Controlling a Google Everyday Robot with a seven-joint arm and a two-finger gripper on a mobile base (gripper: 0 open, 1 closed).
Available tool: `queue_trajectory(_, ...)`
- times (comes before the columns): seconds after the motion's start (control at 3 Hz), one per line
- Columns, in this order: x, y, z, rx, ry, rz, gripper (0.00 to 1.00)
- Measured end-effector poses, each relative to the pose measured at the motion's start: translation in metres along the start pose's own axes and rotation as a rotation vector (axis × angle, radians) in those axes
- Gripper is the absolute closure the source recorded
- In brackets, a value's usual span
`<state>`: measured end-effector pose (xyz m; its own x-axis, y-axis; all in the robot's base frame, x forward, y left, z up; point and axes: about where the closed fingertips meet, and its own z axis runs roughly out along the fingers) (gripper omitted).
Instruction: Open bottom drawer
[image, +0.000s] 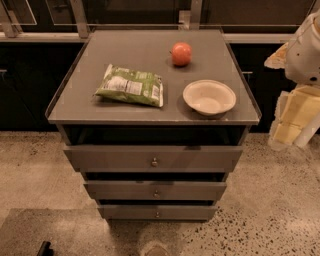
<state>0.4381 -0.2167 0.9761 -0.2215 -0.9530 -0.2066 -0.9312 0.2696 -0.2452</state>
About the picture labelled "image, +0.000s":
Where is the white paper bowl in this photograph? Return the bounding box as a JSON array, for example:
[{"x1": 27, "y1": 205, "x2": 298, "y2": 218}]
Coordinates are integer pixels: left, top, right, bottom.
[{"x1": 183, "y1": 80, "x2": 236, "y2": 116}]

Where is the grey middle drawer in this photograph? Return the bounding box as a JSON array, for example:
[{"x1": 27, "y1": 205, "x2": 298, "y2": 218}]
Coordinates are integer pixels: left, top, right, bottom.
[{"x1": 84, "y1": 181, "x2": 226, "y2": 200}]

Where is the green snack bag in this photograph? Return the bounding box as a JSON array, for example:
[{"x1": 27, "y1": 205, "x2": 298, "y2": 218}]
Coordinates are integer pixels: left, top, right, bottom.
[{"x1": 95, "y1": 64, "x2": 164, "y2": 108}]

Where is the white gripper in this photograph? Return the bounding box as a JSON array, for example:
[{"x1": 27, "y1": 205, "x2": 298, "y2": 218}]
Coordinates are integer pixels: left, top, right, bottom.
[{"x1": 268, "y1": 84, "x2": 320, "y2": 151}]

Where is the grey top drawer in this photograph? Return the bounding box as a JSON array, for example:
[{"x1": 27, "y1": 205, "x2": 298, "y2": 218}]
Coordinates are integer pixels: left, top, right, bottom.
[{"x1": 64, "y1": 145, "x2": 242, "y2": 173}]

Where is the metal railing frame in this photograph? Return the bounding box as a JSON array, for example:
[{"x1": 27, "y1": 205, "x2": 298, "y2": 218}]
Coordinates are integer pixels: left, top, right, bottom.
[{"x1": 0, "y1": 0, "x2": 320, "y2": 44}]

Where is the grey drawer cabinet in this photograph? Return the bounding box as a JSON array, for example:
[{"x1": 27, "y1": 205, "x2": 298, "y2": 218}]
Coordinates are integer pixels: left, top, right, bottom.
[{"x1": 46, "y1": 30, "x2": 261, "y2": 209}]

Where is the red apple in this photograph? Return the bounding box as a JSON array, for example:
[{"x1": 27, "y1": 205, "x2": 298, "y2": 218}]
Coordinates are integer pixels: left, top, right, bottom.
[{"x1": 171, "y1": 42, "x2": 192, "y2": 66}]

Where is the black object on floor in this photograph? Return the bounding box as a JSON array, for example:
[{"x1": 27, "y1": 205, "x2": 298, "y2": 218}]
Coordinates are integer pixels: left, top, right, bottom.
[{"x1": 37, "y1": 241, "x2": 54, "y2": 256}]

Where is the grey bottom drawer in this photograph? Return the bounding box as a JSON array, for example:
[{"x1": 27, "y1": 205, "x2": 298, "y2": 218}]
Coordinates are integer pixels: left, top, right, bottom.
[{"x1": 99, "y1": 205, "x2": 217, "y2": 221}]

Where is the grey drawer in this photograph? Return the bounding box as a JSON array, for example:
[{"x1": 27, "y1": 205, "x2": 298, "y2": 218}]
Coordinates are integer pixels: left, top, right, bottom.
[
  {"x1": 64, "y1": 145, "x2": 242, "y2": 173},
  {"x1": 84, "y1": 181, "x2": 226, "y2": 200},
  {"x1": 99, "y1": 205, "x2": 217, "y2": 221}
]

